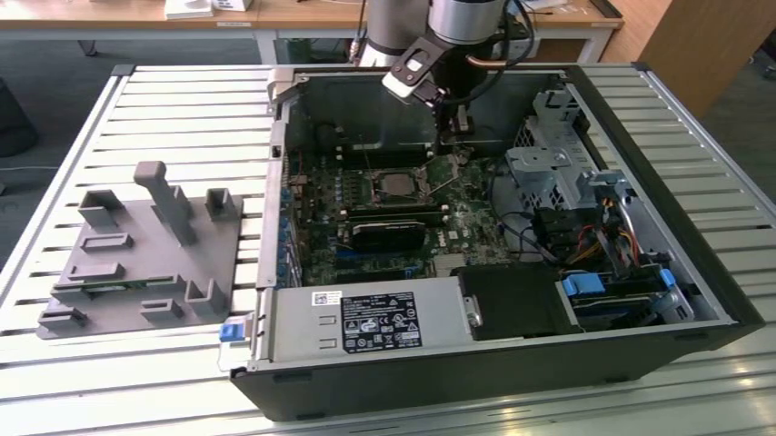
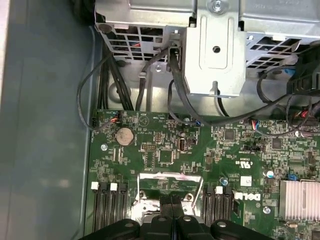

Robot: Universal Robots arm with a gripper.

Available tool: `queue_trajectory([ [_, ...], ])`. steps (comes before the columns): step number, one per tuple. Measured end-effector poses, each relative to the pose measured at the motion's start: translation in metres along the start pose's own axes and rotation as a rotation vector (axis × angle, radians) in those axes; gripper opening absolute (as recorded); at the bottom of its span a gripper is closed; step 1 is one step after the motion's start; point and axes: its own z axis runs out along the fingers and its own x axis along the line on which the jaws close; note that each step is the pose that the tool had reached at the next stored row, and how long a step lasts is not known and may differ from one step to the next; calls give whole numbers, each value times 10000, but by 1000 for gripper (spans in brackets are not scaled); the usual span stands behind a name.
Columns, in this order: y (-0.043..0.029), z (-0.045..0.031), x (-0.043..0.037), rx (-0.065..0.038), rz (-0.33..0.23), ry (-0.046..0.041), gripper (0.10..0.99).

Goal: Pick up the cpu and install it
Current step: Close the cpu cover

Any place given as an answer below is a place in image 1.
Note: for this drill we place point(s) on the silver CPU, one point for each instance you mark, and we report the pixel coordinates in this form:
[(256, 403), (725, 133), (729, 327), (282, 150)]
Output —
[(399, 184)]

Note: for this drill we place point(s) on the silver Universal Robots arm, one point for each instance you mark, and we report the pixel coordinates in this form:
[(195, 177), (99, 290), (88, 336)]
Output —
[(461, 22)]

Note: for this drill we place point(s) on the CPU socket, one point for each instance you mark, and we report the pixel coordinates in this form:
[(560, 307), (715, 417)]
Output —
[(374, 193)]

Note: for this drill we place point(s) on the wooden desk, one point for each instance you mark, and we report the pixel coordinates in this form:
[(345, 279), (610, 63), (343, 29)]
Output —
[(122, 20), (564, 22)]

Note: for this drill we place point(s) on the white papers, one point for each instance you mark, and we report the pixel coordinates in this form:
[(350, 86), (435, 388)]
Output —
[(548, 3)]

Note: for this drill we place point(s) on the silver drive cage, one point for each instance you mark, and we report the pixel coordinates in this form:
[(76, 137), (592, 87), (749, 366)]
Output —
[(540, 172)]

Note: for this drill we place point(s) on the green motherboard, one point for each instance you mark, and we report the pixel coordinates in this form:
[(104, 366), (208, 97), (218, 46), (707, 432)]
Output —
[(466, 227)]

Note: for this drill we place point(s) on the green RAM stick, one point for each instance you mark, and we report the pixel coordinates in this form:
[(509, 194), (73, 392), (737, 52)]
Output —
[(394, 219), (136, 285)]

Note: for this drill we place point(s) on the black graphics card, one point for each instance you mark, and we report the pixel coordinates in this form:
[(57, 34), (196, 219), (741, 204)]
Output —
[(387, 236)]

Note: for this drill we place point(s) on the wooden cabinet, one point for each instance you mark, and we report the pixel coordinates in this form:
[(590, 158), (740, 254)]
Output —
[(697, 45)]

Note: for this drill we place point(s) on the silver chipset heatsink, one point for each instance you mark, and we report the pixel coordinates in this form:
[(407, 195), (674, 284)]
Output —
[(450, 265)]

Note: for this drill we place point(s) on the white box with blue print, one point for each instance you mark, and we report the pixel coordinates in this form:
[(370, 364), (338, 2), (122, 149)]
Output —
[(232, 5)]

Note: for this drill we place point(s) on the blue disk carrier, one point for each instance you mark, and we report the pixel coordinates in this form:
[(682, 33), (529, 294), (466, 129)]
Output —
[(582, 284)]

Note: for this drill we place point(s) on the black plastic shroud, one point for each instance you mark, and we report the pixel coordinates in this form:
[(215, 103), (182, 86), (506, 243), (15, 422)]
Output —
[(516, 300)]

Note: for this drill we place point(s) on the white barcode sticker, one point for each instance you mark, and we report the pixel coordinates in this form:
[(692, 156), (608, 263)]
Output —
[(326, 298)]

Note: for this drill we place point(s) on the black rating label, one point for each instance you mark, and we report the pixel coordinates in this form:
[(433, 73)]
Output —
[(378, 322)]

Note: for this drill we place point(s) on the blue plastic tab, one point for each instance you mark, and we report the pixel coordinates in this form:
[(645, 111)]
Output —
[(666, 279)]

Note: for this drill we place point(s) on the silver power supply unit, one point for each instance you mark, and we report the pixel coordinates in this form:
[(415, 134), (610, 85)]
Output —
[(291, 318)]

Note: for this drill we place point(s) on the silver disk bay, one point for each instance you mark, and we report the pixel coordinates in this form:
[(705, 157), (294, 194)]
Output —
[(673, 304)]

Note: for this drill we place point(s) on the grey parts rack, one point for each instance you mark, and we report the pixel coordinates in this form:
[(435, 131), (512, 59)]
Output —
[(146, 254)]

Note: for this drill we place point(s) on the blue case latch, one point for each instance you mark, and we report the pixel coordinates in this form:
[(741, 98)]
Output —
[(232, 332)]

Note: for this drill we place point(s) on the black open PC case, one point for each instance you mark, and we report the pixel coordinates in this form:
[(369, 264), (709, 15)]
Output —
[(425, 390)]

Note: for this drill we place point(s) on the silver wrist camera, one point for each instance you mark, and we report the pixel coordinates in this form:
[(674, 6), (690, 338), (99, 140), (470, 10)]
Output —
[(409, 68)]

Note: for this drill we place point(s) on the black ribbed plastic bracket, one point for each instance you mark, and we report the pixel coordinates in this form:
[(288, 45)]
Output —
[(554, 227)]

